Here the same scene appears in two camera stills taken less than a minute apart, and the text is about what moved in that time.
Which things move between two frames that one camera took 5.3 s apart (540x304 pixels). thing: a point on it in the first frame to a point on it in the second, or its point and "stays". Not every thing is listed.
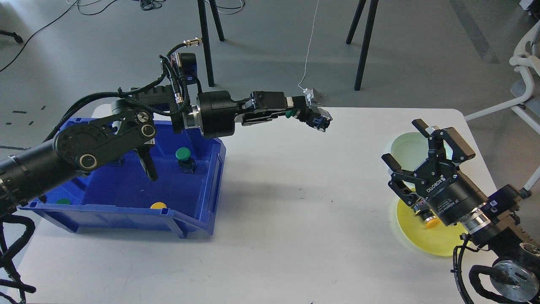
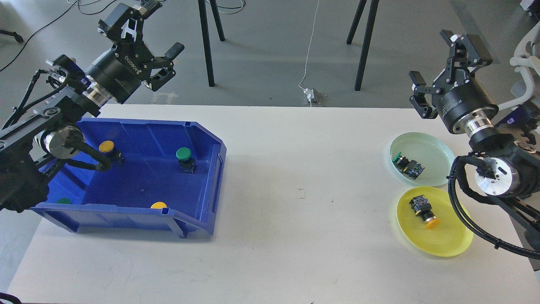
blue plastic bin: (184, 193) stays
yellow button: (422, 210) stays
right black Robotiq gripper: (452, 198) to (463, 104)
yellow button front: (158, 205) stays
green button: (63, 201) stays
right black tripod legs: (373, 9) stays
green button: (316, 117) to (410, 168)
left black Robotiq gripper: (214, 114) to (116, 74)
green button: (187, 164) stays
